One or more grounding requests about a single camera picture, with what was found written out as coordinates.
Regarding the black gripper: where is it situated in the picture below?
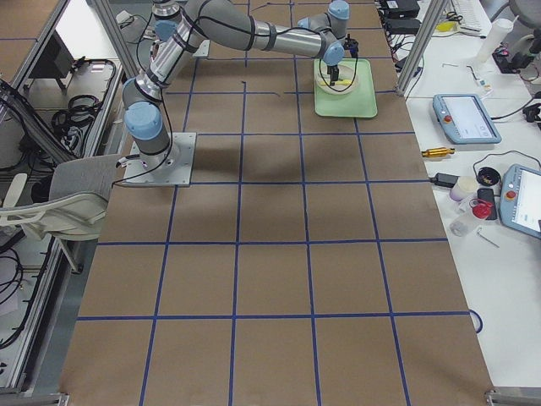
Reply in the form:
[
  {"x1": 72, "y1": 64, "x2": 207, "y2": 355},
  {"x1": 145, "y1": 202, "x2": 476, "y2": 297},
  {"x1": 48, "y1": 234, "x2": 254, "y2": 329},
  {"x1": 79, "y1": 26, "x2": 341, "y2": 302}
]
[{"x1": 327, "y1": 65, "x2": 340, "y2": 83}]

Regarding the white round plate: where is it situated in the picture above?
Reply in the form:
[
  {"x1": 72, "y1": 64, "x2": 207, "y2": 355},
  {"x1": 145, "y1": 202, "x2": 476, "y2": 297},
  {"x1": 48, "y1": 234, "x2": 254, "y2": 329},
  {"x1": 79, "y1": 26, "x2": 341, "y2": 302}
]
[{"x1": 314, "y1": 59, "x2": 359, "y2": 96}]

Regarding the yellow plastic fork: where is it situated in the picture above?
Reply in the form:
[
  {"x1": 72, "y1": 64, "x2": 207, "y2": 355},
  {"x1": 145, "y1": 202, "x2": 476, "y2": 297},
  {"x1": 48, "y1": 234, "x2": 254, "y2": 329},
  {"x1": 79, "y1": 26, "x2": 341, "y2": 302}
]
[{"x1": 317, "y1": 80, "x2": 352, "y2": 87}]

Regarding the mint green tray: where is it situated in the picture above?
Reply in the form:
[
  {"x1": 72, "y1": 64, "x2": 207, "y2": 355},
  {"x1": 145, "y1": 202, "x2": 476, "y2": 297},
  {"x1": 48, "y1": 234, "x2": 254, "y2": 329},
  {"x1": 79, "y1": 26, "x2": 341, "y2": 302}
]
[{"x1": 314, "y1": 58, "x2": 377, "y2": 118}]

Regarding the gold metal cylinder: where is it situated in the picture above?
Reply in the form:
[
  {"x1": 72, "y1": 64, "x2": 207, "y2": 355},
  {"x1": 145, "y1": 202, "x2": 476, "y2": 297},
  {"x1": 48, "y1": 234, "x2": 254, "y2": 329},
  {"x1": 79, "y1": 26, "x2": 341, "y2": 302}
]
[{"x1": 421, "y1": 147, "x2": 456, "y2": 159}]

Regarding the upper teach pendant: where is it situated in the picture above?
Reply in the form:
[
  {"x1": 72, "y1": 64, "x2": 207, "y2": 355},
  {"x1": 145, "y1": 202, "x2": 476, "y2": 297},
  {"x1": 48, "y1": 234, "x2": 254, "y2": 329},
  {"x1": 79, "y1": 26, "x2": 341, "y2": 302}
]
[{"x1": 433, "y1": 94, "x2": 501, "y2": 145}]

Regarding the teach pendant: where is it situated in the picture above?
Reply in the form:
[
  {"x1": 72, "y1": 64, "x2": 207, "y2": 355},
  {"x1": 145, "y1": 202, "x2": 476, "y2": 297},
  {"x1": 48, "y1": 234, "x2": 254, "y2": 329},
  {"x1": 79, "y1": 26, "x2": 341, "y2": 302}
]
[
  {"x1": 433, "y1": 94, "x2": 501, "y2": 145},
  {"x1": 499, "y1": 164, "x2": 541, "y2": 239}
]

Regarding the black power adapter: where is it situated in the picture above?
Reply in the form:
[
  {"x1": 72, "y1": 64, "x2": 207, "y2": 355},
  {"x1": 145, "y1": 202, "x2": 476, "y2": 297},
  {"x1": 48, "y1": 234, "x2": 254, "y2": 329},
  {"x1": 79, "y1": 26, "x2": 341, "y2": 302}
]
[{"x1": 429, "y1": 173, "x2": 459, "y2": 189}]

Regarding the white round jar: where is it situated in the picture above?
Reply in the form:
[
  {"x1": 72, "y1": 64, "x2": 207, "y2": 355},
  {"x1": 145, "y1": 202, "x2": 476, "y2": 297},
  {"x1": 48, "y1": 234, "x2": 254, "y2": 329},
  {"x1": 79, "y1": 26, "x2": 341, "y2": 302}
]
[{"x1": 449, "y1": 176, "x2": 478, "y2": 202}]

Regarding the black bowl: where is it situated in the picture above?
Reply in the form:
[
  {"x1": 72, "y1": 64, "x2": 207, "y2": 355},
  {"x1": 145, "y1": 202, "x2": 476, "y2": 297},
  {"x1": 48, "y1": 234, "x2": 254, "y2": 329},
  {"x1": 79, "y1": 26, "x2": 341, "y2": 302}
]
[{"x1": 476, "y1": 167, "x2": 501, "y2": 187}]

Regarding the black smartphone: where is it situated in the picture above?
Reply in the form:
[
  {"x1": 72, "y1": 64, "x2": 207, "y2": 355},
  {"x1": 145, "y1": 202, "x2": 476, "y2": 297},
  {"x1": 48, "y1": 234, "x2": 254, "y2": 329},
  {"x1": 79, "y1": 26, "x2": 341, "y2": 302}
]
[{"x1": 477, "y1": 188, "x2": 498, "y2": 221}]

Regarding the clear plastic cup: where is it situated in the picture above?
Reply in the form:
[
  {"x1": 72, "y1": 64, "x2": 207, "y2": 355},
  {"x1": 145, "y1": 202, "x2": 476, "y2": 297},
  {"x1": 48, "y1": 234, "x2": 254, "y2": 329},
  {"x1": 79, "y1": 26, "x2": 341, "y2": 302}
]
[{"x1": 450, "y1": 216, "x2": 472, "y2": 237}]

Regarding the red round cap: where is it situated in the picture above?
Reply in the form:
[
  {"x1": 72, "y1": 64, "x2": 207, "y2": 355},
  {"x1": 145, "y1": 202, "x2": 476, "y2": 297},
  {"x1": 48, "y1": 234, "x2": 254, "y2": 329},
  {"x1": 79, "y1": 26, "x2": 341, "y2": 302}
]
[{"x1": 472, "y1": 202, "x2": 492, "y2": 220}]

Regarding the silver hex key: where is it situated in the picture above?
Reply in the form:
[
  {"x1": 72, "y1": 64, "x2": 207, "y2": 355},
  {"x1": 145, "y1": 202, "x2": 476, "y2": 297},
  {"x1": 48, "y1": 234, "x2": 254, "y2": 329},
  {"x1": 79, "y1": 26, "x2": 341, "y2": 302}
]
[{"x1": 476, "y1": 228, "x2": 500, "y2": 249}]

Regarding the lower teach pendant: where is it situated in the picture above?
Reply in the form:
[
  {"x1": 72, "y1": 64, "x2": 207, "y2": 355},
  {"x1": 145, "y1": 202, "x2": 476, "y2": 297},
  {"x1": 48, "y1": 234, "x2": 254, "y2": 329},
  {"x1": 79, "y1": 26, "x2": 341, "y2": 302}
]
[{"x1": 499, "y1": 164, "x2": 541, "y2": 239}]

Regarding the grey office chair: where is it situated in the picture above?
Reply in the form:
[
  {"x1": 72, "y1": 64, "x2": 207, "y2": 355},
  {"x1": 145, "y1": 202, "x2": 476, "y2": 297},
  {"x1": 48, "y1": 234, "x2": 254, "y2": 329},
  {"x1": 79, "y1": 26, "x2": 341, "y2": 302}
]
[{"x1": 1, "y1": 154, "x2": 120, "y2": 274}]

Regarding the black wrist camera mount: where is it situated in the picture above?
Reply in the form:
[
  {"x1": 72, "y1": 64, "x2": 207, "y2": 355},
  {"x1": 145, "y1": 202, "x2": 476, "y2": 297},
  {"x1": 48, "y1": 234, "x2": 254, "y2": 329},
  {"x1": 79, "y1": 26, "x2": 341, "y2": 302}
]
[{"x1": 343, "y1": 34, "x2": 359, "y2": 59}]

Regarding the aluminium frame post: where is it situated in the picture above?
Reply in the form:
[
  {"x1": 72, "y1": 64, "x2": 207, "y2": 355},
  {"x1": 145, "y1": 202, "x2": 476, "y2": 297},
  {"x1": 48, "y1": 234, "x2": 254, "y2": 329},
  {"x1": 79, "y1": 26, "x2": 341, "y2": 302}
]
[{"x1": 396, "y1": 0, "x2": 447, "y2": 96}]

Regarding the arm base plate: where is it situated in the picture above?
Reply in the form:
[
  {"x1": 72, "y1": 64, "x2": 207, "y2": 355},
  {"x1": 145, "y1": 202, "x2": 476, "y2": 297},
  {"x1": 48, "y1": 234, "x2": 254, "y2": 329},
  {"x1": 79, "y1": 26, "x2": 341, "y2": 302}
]
[
  {"x1": 120, "y1": 132, "x2": 197, "y2": 187},
  {"x1": 193, "y1": 40, "x2": 210, "y2": 58}
]

